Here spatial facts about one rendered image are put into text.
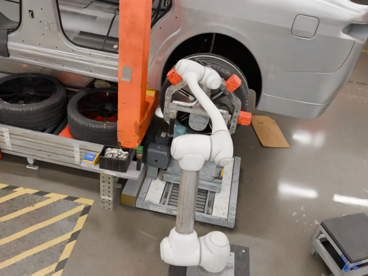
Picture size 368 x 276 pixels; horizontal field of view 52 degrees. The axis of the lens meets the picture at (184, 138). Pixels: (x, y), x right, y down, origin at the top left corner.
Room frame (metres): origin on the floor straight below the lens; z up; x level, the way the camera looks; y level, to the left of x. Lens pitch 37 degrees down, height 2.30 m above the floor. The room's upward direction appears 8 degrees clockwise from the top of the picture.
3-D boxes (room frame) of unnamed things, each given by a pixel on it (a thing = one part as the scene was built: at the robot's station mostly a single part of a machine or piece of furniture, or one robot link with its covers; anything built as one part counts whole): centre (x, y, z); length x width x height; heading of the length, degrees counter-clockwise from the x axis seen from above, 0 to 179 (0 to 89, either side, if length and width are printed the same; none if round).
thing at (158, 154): (2.51, 0.18, 0.26); 0.42 x 0.18 x 0.35; 175
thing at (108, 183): (2.05, 0.52, 0.21); 0.10 x 0.10 x 0.42; 85
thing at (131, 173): (2.04, 0.49, 0.44); 0.43 x 0.17 x 0.03; 85
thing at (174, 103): (2.20, 0.01, 1.03); 0.19 x 0.18 x 0.11; 175
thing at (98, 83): (3.82, 0.96, 0.02); 0.52 x 0.42 x 0.04; 79
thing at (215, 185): (2.48, -0.13, 0.13); 0.50 x 0.36 x 0.10; 85
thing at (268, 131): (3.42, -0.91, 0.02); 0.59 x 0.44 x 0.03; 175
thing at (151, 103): (2.59, 0.37, 0.69); 0.52 x 0.17 x 0.35; 175
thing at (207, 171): (2.49, -0.11, 0.32); 0.40 x 0.30 x 0.28; 85
